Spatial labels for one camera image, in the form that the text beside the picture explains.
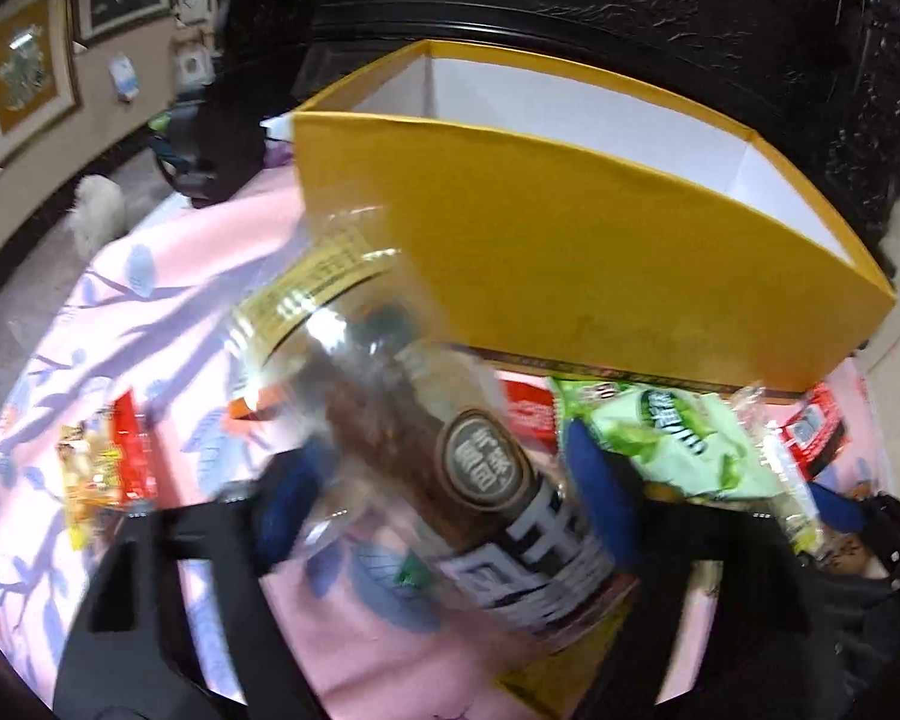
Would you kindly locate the yellow cardboard box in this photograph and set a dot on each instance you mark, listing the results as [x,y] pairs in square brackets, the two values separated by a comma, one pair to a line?
[607,262]

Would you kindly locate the red snack bar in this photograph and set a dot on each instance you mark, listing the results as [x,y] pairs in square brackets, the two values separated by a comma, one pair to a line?
[529,412]

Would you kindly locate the brown bread clear packet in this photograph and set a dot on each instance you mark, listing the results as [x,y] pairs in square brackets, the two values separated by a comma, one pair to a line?
[457,465]

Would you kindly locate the white folded paper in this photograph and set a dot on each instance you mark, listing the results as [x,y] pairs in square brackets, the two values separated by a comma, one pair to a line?
[279,129]

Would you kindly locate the blue white wall calendar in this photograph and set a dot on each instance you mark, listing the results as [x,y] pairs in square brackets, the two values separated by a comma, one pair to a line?
[124,76]

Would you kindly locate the white fluffy dog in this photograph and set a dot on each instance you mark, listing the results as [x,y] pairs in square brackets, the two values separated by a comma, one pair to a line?
[99,214]

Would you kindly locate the red black snack packet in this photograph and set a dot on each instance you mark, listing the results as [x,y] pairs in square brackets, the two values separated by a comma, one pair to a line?
[817,427]

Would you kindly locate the gold framed plant picture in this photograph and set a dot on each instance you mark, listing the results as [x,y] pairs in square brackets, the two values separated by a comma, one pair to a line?
[26,71]

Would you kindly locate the yellow clear snack stick packet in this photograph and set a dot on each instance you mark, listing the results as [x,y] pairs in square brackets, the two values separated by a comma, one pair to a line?
[787,480]

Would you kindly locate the pink floral tablecloth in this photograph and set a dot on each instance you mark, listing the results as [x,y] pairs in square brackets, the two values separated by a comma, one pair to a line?
[157,300]

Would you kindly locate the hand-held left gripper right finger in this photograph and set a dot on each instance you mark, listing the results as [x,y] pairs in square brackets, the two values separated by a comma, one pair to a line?
[607,495]

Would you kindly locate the green snack packet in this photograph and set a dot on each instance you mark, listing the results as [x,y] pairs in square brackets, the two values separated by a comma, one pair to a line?
[667,442]

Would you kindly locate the dark carved wooden furniture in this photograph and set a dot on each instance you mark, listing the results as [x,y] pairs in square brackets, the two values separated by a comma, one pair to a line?
[645,7]

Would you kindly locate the blue stroller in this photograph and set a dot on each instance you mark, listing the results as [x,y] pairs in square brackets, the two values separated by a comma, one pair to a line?
[184,157]

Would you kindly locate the small hanging scroll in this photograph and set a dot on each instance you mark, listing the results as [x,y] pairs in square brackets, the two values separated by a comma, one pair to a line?
[193,64]

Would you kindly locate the beige orange-edged snack packet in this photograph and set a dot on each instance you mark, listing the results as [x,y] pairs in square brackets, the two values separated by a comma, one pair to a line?
[246,405]

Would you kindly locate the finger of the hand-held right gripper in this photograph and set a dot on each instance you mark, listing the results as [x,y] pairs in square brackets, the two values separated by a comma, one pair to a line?
[836,510]

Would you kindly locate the yellow red snack packet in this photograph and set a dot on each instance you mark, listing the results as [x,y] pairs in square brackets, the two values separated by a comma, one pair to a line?
[105,465]

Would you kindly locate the green bowl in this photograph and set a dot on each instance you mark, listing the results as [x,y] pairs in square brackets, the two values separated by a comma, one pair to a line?
[159,120]

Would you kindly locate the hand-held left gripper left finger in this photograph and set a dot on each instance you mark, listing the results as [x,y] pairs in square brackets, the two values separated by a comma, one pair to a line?
[289,502]

